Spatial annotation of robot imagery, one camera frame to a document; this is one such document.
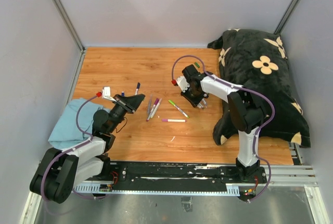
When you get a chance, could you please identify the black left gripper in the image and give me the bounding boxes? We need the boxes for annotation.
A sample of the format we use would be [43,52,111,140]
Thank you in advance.
[108,94,145,133]

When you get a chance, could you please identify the light green cap marker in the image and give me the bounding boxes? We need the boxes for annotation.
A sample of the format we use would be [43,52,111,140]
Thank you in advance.
[168,99,189,118]

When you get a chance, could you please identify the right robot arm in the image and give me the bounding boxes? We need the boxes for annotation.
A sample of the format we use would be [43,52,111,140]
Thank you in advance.
[176,65,267,183]

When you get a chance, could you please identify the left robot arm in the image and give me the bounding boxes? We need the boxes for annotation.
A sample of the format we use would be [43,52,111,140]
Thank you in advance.
[29,92,145,204]

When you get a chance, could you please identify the navy cap marker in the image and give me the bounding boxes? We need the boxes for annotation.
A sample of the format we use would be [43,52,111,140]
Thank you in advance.
[135,82,140,95]

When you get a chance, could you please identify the beige cap marker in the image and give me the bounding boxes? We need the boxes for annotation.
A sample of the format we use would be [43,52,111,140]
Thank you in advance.
[150,98,162,119]

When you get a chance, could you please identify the black floral pillow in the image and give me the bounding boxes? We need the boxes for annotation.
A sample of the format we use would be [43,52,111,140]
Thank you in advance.
[207,29,311,148]

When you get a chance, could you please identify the light blue cloth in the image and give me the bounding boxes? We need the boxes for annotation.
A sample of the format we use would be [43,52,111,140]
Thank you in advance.
[48,98,110,150]

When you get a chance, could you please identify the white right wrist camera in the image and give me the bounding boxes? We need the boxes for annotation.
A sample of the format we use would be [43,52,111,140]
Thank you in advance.
[172,76,190,93]

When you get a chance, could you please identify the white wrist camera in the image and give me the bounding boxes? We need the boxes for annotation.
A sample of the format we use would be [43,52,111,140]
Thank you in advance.
[96,86,117,102]
[172,76,190,93]

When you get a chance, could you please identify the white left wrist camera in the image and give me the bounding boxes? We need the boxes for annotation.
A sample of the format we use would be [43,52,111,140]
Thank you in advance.
[96,86,117,102]

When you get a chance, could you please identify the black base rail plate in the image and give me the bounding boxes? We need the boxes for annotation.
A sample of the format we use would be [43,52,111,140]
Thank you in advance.
[99,161,267,193]

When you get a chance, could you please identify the aluminium frame rails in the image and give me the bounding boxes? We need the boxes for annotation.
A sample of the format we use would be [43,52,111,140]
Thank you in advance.
[19,159,333,224]

